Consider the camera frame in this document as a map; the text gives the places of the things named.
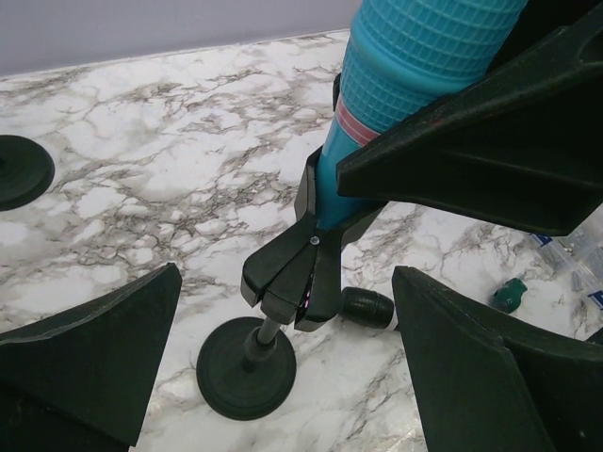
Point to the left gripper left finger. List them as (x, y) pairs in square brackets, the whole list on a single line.
[(81, 380)]

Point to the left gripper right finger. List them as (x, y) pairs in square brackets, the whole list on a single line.
[(487, 381)]

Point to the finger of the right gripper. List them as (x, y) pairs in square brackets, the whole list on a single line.
[(521, 148)]

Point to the black microphone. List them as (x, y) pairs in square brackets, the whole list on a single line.
[(368, 309)]

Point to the blue microphone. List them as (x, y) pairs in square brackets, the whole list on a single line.
[(402, 55)]

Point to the black round-base stand with clip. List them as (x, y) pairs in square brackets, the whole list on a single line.
[(247, 366)]

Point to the clear plastic screw box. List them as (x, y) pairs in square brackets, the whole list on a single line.
[(578, 257)]

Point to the green handled screwdriver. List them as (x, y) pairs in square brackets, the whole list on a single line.
[(508, 297)]

